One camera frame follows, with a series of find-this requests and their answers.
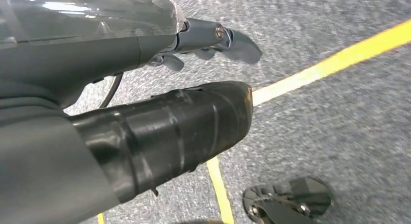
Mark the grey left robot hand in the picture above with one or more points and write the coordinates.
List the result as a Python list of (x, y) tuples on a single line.
[(80, 55)]

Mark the black robot foot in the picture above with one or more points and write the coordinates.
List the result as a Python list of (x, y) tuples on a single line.
[(289, 206)]

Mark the yellow floor tape square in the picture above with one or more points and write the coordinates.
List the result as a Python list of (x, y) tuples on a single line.
[(337, 60)]

